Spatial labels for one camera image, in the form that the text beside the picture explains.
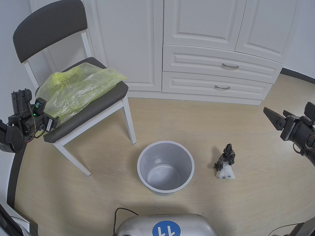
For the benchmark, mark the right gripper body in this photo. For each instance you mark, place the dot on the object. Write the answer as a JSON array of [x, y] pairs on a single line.
[[299, 131]]

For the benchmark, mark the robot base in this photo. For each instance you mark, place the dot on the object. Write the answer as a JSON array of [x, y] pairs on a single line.
[[187, 225]]

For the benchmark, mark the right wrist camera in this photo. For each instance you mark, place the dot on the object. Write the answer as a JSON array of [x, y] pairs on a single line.
[[309, 112]]

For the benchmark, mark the grey padded white chair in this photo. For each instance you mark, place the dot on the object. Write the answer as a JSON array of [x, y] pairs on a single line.
[[49, 26]]

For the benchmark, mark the white wardrobe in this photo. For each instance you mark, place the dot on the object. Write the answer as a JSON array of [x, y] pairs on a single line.
[[196, 13]]

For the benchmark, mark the black plastic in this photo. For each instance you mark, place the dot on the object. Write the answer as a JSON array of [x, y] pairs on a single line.
[[227, 154]]

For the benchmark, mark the grey trash bin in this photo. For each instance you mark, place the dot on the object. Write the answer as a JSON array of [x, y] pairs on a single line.
[[164, 176]]

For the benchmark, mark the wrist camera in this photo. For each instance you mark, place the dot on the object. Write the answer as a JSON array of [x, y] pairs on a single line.
[[40, 106], [309, 112]]

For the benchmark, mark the yellow plastic bag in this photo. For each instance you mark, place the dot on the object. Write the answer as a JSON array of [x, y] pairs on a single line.
[[78, 90]]

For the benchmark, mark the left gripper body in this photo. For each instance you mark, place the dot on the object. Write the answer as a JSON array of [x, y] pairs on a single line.
[[41, 124]]

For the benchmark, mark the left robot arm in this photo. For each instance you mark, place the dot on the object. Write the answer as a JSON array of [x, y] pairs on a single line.
[[14, 139]]

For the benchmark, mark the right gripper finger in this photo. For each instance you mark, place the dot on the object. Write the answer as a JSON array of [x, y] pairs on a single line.
[[276, 120], [289, 113]]

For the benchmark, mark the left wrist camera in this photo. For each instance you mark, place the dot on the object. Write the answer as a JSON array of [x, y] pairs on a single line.
[[40, 106]]

